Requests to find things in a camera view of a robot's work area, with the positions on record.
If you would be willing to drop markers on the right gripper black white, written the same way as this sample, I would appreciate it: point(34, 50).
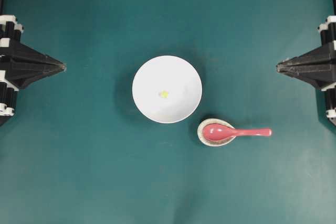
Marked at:
point(321, 78)

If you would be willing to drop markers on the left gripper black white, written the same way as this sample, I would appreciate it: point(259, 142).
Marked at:
point(12, 82)

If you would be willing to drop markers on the pink ceramic spoon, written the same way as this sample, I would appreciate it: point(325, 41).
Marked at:
point(216, 132)

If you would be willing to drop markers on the yellow hexagonal prism block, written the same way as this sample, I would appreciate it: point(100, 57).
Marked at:
point(163, 94)

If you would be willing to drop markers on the speckled spoon rest dish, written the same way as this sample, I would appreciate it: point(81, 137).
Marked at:
point(210, 143)

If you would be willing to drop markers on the white round bowl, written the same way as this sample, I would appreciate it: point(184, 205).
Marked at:
point(174, 75)

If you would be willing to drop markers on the green table mat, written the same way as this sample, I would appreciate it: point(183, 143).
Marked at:
point(79, 151)

